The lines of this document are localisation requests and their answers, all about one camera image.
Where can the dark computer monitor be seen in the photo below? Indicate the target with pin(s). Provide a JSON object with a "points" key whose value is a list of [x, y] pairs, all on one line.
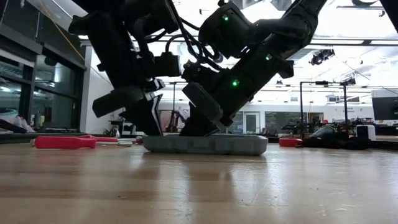
{"points": [[385, 107]]}

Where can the white and teal bundle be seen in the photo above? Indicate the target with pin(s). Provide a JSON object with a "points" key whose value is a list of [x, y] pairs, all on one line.
{"points": [[9, 116]]}

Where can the white boxy device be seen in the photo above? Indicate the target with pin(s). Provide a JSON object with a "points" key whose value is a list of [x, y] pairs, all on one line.
{"points": [[367, 132]]}

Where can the grey plastic tool case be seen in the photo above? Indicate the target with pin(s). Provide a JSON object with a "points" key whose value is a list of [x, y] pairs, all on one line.
{"points": [[205, 144]]}

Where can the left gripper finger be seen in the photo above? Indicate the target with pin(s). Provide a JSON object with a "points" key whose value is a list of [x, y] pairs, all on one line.
{"points": [[141, 121], [158, 118]]}

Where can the black ceiling-hung camera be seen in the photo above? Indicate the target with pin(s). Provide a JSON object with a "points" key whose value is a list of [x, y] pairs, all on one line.
{"points": [[321, 57]]}

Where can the red tape measure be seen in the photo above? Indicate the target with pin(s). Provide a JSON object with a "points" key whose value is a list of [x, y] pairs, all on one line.
{"points": [[290, 142]]}

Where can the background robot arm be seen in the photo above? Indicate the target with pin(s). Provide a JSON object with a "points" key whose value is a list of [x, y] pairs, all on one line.
{"points": [[175, 119]]}

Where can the long ceiling light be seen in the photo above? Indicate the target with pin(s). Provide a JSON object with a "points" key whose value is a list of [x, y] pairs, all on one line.
{"points": [[83, 37]]}

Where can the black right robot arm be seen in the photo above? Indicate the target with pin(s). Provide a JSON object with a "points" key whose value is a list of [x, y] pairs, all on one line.
{"points": [[280, 28]]}

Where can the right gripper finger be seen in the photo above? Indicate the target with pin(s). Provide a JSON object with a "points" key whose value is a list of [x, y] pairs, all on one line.
{"points": [[199, 126]]}

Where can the glass panel door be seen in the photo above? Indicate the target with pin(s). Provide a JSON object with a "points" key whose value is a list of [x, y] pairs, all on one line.
{"points": [[251, 123]]}

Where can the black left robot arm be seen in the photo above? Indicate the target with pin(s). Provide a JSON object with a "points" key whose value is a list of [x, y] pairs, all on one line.
{"points": [[109, 37]]}

